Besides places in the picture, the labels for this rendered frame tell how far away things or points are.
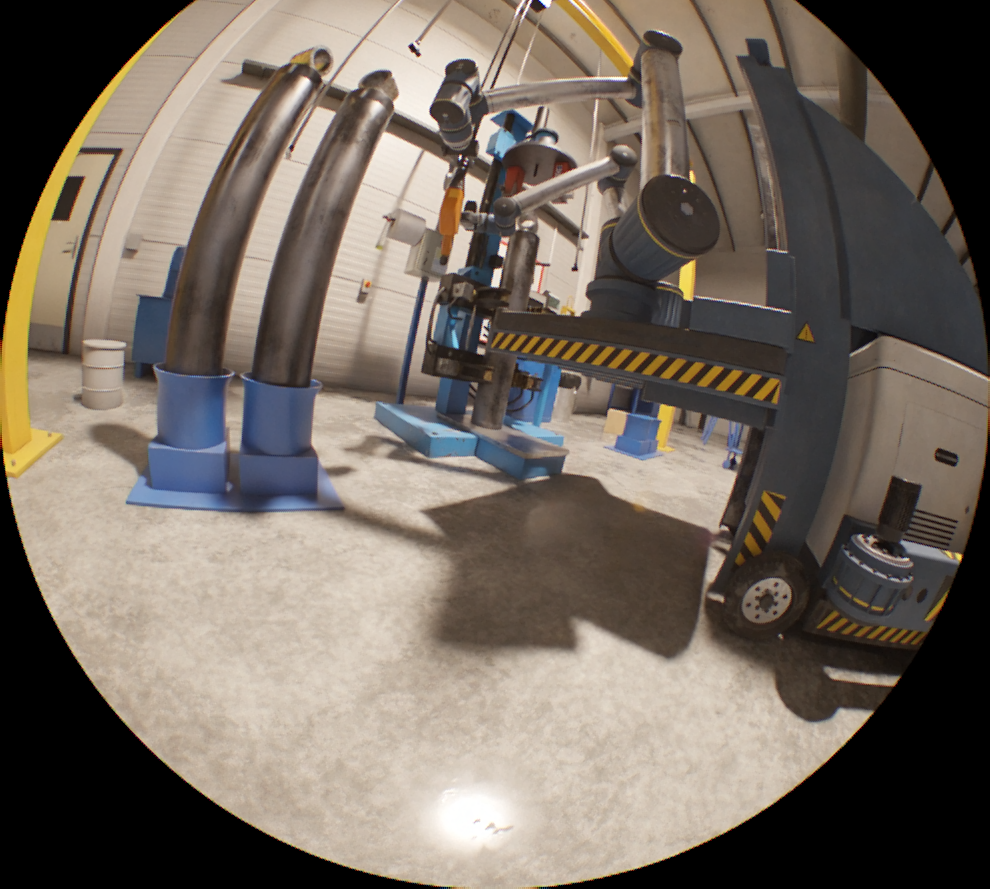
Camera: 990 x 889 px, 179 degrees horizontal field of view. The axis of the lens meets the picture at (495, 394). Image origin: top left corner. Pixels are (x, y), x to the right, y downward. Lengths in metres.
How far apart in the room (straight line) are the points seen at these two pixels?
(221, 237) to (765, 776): 1.72
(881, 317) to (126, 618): 1.82
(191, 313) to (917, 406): 1.93
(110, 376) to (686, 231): 2.36
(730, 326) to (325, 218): 1.13
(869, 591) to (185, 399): 1.66
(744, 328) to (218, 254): 1.34
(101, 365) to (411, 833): 2.05
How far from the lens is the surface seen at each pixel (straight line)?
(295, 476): 1.10
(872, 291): 1.14
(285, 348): 1.02
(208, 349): 1.05
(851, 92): 6.45
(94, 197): 4.42
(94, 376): 2.08
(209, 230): 1.08
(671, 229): 0.69
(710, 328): 0.75
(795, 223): 1.14
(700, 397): 0.90
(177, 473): 1.12
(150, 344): 2.96
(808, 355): 0.99
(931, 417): 1.11
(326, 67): 1.55
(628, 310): 0.90
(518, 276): 2.05
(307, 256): 1.04
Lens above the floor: 0.54
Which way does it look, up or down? 5 degrees down
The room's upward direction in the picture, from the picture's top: 12 degrees clockwise
